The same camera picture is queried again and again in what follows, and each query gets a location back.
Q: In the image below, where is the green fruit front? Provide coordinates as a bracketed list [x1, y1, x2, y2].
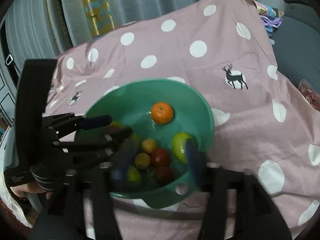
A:
[127, 165, 142, 185]

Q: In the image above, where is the green fruit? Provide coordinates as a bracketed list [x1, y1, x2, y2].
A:
[127, 165, 142, 185]
[171, 132, 193, 164]
[130, 133, 142, 152]

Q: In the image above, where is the tan longan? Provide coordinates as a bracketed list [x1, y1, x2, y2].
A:
[141, 138, 158, 154]
[135, 153, 151, 170]

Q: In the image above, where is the red tomato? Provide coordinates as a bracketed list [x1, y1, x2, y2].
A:
[151, 148, 170, 167]
[153, 167, 175, 184]
[105, 121, 124, 134]

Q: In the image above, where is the green plastic bowl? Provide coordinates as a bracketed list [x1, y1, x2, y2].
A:
[75, 79, 214, 209]

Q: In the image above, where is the orange tangerine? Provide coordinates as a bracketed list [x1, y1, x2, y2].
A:
[151, 102, 174, 125]

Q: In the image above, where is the person's hand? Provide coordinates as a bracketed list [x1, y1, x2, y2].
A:
[10, 181, 52, 199]

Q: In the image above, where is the vacuum cleaner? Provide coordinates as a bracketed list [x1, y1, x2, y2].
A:
[5, 53, 21, 77]

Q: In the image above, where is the grey curtain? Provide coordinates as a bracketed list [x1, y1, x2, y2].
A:
[1, 0, 199, 69]

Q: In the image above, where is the yellow patterned curtain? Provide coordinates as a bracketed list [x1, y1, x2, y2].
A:
[82, 0, 115, 37]

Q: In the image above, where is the pink polka dot cloth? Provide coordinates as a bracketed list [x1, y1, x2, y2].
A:
[46, 0, 319, 237]

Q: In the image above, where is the grey sofa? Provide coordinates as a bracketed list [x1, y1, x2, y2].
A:
[272, 0, 319, 91]

